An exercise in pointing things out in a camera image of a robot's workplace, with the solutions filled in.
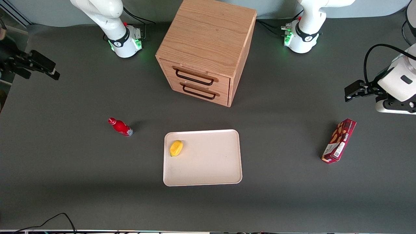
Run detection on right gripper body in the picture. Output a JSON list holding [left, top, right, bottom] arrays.
[[0, 45, 32, 78]]

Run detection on red coke bottle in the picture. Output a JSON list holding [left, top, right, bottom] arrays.
[[108, 117, 134, 137]]

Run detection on cream plastic tray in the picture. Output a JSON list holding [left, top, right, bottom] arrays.
[[163, 129, 243, 187]]

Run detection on red cookie box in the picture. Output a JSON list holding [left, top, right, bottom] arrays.
[[321, 118, 357, 164]]

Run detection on yellow lemon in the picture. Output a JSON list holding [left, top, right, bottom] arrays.
[[170, 140, 184, 157]]

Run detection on wooden drawer cabinet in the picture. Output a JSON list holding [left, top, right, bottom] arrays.
[[155, 0, 257, 108]]

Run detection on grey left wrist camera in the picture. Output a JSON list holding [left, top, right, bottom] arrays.
[[376, 97, 416, 115]]

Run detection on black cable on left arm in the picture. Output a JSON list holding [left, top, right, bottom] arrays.
[[363, 44, 416, 86]]

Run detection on grey aluminium rail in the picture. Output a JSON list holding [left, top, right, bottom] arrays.
[[0, 6, 33, 29]]

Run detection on black right arm base cable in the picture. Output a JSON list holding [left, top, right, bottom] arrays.
[[122, 6, 157, 41]]

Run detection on black left arm base cables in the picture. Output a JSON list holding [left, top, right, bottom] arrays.
[[256, 9, 305, 38]]

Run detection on wooden drawer with long handle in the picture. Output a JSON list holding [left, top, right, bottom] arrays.
[[159, 58, 231, 95]]

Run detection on wooden drawer with short handle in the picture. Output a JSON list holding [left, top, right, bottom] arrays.
[[169, 76, 230, 107]]

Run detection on black cable at table edge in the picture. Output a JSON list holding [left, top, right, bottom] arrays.
[[12, 213, 77, 234]]

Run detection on long dark drawer handle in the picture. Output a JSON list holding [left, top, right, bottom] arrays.
[[172, 66, 219, 86]]

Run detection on short dark drawer handle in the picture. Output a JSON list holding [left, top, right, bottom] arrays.
[[180, 82, 221, 100]]

